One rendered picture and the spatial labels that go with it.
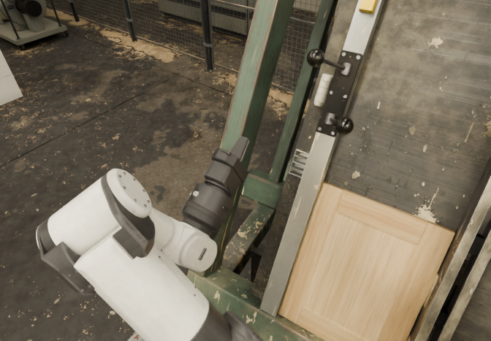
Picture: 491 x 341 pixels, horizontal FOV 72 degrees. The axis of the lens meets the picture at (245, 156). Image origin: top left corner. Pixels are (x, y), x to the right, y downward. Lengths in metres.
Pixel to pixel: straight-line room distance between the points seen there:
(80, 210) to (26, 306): 1.94
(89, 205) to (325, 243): 0.64
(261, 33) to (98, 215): 0.64
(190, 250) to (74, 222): 0.23
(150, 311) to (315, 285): 0.61
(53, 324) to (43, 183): 1.19
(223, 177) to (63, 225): 0.32
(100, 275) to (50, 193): 2.51
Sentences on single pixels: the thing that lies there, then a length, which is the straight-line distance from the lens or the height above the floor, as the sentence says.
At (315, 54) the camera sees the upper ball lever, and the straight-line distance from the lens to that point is 0.75.
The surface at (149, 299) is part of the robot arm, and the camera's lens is 0.45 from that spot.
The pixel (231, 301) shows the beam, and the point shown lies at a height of 0.89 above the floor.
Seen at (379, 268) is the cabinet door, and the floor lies 1.11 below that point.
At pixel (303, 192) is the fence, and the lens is 0.88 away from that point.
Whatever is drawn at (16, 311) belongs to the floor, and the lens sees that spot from 2.40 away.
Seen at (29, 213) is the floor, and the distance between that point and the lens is 2.85.
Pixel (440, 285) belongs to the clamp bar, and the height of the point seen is 1.18.
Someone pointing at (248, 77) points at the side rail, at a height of 1.43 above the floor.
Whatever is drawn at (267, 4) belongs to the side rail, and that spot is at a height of 1.59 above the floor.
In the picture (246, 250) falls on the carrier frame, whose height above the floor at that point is 0.79.
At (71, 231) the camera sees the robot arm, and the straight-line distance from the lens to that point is 0.47.
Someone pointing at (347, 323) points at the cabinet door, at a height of 0.96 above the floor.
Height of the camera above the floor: 1.85
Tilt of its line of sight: 41 degrees down
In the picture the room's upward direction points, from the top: straight up
